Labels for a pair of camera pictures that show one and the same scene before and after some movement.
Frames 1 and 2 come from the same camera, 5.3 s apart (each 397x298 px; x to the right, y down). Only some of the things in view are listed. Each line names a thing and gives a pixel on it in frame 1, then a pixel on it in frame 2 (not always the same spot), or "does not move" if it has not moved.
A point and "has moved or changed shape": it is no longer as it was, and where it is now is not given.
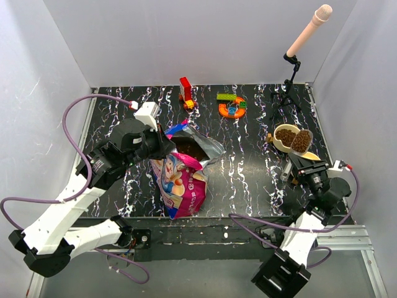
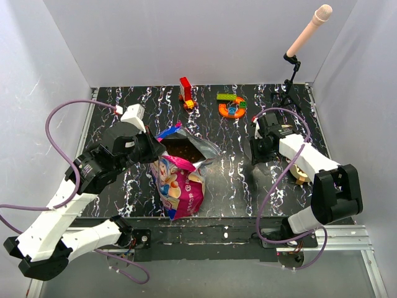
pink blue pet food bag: [182, 178] has moved or changed shape
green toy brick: [226, 97] does not move
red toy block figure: [185, 94] does not move
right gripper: [305, 167] → [256, 157]
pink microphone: [321, 15] does not move
